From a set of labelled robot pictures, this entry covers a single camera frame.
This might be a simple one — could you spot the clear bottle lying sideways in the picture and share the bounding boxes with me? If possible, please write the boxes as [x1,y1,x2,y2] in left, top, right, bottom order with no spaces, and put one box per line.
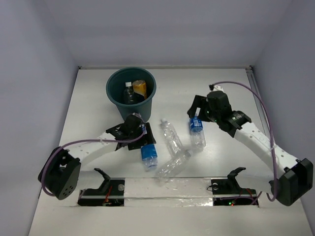
[155,150,192,184]

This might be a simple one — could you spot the dark green ribbed bin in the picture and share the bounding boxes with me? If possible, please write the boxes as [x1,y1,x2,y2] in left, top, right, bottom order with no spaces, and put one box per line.
[106,67,157,121]

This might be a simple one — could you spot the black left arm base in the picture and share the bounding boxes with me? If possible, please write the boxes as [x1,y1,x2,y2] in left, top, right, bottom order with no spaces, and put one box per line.
[77,168,125,207]

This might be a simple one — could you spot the orange yellow label bottle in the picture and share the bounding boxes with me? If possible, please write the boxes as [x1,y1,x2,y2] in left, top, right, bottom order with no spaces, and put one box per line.
[132,80,147,101]

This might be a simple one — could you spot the aluminium rail on table edge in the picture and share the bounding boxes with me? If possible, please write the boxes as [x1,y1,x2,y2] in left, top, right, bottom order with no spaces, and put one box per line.
[245,66,270,134]

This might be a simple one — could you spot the clear crushed bottle white cap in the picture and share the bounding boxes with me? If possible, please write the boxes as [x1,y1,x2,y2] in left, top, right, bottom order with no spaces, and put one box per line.
[160,118,183,156]

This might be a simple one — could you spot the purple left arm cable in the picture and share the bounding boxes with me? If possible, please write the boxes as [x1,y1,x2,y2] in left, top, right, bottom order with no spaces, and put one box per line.
[40,113,147,197]

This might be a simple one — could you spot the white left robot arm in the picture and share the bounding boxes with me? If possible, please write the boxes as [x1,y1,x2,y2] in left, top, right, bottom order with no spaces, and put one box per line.
[38,114,156,200]

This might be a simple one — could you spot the blue label white cap bottle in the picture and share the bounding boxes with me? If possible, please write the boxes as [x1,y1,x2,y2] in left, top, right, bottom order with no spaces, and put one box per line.
[189,116,206,149]

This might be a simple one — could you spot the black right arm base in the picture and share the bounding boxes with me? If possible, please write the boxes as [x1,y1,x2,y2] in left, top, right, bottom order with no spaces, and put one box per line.
[207,167,259,207]

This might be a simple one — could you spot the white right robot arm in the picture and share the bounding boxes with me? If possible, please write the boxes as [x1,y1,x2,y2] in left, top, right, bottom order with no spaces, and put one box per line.
[187,90,314,207]

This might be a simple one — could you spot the silver foil tape strip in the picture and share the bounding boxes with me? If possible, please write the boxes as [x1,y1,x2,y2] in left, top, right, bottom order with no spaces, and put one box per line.
[124,177,213,207]

